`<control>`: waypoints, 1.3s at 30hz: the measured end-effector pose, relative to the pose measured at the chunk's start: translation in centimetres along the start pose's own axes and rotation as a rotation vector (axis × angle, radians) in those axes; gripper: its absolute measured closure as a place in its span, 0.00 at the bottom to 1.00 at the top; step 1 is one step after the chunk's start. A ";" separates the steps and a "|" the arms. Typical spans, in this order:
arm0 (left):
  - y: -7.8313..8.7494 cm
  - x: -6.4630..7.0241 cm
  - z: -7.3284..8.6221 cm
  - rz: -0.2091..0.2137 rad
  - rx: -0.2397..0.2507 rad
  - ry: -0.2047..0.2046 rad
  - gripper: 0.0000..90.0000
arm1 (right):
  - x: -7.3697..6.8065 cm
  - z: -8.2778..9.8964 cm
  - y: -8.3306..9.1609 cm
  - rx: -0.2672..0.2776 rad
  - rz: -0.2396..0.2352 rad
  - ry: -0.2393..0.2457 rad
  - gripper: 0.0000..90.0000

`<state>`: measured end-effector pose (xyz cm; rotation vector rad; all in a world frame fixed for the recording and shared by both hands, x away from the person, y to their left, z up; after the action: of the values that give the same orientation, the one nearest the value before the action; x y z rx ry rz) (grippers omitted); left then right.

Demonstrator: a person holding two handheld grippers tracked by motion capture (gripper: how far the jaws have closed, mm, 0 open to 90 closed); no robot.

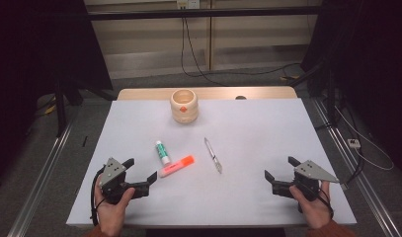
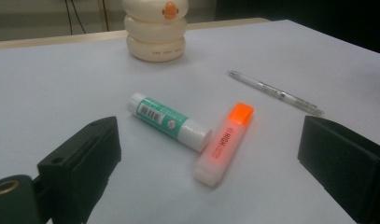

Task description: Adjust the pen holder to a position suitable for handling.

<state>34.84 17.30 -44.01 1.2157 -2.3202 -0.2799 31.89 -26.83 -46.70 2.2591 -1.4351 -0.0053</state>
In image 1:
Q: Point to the white power strip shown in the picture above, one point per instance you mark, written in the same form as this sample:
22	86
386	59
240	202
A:
354	143

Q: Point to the white table cover sheet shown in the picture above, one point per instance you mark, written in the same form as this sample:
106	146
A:
248	148

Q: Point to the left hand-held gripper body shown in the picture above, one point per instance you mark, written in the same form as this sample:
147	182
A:
111	171

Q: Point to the round wooden pen holder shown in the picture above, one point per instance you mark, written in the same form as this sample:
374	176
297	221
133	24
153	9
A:
184	112

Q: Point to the clear slim pen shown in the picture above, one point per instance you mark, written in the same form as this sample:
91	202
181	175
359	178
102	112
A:
212	154

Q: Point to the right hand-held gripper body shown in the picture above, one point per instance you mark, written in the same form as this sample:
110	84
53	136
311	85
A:
308	171

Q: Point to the white wall socket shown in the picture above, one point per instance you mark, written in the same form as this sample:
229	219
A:
188	4

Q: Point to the yellow floor tape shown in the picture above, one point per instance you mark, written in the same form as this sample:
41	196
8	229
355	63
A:
49	109
285	78

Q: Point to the person's right hand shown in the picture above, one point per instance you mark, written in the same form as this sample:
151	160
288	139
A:
317	212

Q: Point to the aluminium floor rail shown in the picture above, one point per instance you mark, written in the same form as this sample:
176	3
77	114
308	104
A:
363	184
40	177

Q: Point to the black horizontal bar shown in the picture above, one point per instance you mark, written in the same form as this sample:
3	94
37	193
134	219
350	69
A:
221	13

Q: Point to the black metal stand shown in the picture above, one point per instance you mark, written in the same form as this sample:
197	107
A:
330	98
60	108

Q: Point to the orange highlighter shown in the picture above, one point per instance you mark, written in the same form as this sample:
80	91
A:
177	166

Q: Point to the white green glue stick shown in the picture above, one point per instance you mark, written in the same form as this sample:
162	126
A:
162	152

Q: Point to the black curtain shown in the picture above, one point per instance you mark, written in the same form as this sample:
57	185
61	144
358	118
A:
369	65
30	65

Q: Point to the person's left hand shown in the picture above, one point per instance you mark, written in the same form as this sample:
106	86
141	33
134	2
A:
111	215

